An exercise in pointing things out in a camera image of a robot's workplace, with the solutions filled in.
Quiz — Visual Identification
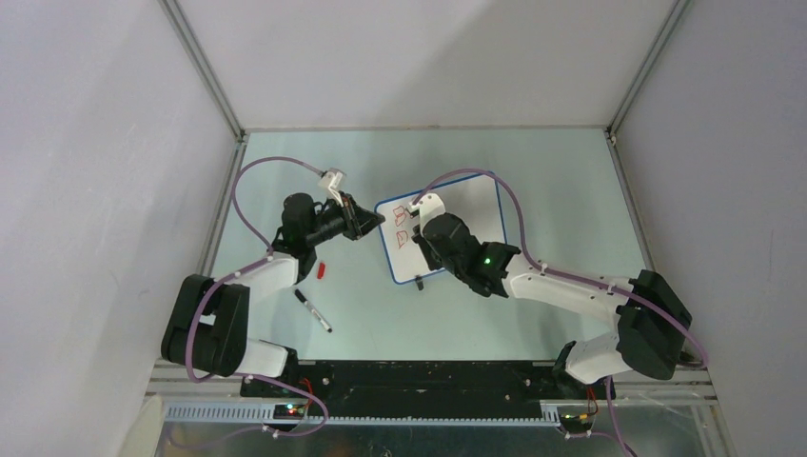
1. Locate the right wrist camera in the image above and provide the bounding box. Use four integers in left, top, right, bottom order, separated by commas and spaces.
408, 192, 445, 231

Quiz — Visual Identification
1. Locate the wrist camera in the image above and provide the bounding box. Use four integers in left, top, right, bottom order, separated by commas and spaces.
318, 168, 345, 194
408, 192, 445, 231

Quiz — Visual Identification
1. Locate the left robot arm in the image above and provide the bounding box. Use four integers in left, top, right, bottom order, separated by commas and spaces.
161, 192, 385, 397

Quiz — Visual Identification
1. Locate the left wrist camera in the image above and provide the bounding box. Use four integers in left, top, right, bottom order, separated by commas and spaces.
318, 168, 345, 194

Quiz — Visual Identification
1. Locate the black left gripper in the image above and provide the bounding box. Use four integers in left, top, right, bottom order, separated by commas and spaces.
305, 191, 384, 247

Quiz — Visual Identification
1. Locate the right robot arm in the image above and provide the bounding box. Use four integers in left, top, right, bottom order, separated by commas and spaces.
414, 213, 692, 398

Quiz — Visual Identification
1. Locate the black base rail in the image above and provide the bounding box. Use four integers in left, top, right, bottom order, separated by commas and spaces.
145, 359, 720, 428

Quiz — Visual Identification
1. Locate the white blue-framed whiteboard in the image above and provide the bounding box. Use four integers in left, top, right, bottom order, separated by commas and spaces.
374, 173, 507, 285

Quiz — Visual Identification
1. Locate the black whiteboard marker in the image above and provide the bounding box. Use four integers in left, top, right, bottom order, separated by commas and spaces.
294, 288, 333, 333

